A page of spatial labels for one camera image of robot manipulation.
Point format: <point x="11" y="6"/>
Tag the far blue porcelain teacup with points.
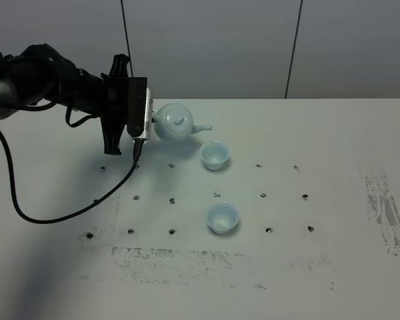
<point x="214" y="154"/>

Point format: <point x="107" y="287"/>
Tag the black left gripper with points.
<point x="113" y="114"/>

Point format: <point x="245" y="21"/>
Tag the blue porcelain teapot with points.
<point x="174" y="122"/>

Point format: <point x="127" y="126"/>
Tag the near blue porcelain teacup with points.
<point x="222" y="217"/>

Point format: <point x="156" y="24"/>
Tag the blue porcelain teacup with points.
<point x="222" y="217"/>
<point x="214" y="154"/>

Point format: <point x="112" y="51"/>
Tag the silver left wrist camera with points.
<point x="140" y="108"/>

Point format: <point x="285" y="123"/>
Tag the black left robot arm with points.
<point x="40" y="78"/>

